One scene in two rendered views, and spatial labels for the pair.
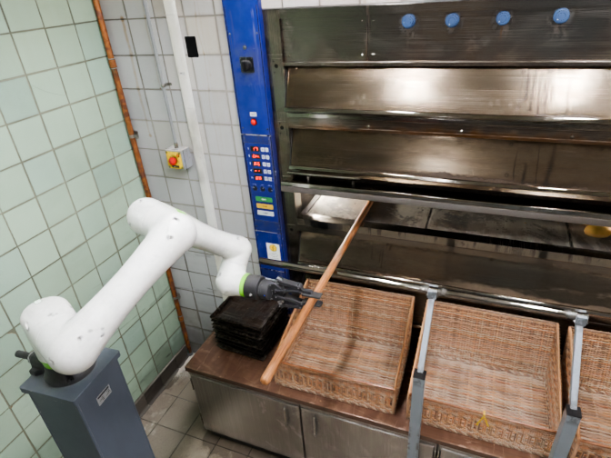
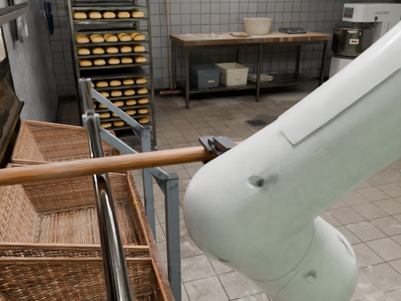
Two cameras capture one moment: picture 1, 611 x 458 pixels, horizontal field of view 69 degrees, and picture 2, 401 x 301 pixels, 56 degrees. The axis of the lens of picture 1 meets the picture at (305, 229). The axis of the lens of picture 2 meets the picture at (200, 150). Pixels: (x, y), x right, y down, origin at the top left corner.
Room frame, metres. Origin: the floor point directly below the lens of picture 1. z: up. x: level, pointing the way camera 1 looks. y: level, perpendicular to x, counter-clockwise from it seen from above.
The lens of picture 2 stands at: (1.73, 0.49, 1.49)
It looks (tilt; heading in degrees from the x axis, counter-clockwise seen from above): 23 degrees down; 228
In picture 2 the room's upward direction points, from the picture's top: straight up
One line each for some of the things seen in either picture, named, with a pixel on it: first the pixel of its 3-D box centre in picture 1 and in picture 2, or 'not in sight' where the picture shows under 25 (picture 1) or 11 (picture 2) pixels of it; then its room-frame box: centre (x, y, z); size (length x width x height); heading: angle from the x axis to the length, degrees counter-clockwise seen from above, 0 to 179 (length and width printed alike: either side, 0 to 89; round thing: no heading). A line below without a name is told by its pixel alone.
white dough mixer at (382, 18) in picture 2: not in sight; (359, 50); (-3.89, -2.26, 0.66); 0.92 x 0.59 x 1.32; 156
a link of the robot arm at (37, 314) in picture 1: (55, 332); not in sight; (1.00, 0.75, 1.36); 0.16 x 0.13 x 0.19; 45
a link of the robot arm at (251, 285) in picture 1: (256, 286); not in sight; (1.36, 0.20, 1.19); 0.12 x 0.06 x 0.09; 156
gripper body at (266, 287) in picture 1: (273, 290); not in sight; (1.33, 0.14, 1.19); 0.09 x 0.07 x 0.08; 66
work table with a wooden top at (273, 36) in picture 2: not in sight; (248, 65); (-2.57, -3.28, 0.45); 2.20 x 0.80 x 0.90; 156
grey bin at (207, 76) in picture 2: not in sight; (203, 75); (-1.93, -3.57, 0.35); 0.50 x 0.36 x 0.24; 66
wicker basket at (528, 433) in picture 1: (483, 370); (73, 218); (1.30, -0.70, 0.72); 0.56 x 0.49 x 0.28; 66
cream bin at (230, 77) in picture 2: not in sight; (230, 73); (-2.31, -3.40, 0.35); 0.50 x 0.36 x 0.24; 68
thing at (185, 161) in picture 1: (178, 157); not in sight; (2.12, 0.60, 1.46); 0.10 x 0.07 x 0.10; 66
